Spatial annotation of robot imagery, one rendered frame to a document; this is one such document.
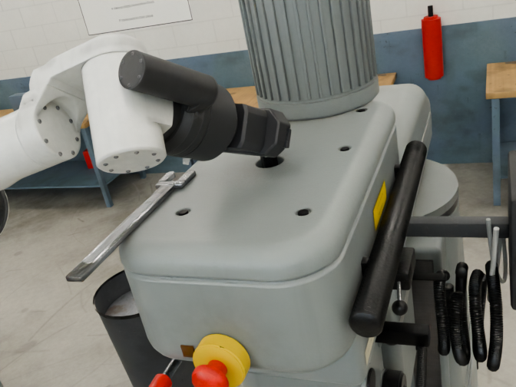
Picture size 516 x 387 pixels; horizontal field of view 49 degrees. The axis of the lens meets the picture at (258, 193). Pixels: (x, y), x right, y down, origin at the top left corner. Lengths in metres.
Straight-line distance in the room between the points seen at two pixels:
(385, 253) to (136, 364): 2.51
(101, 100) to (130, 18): 5.31
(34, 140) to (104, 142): 0.09
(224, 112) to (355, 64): 0.33
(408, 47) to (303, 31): 4.17
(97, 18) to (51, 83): 5.46
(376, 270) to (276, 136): 0.19
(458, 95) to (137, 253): 4.58
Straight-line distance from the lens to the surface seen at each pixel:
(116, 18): 5.93
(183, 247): 0.59
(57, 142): 0.60
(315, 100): 0.87
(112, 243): 0.62
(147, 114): 0.53
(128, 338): 2.97
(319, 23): 0.84
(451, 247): 1.34
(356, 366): 0.73
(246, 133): 0.63
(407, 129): 1.22
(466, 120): 5.14
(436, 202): 1.30
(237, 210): 0.63
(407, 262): 0.87
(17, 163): 0.61
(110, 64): 0.55
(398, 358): 1.03
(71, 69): 0.58
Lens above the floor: 2.16
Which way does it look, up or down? 24 degrees down
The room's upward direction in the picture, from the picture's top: 12 degrees counter-clockwise
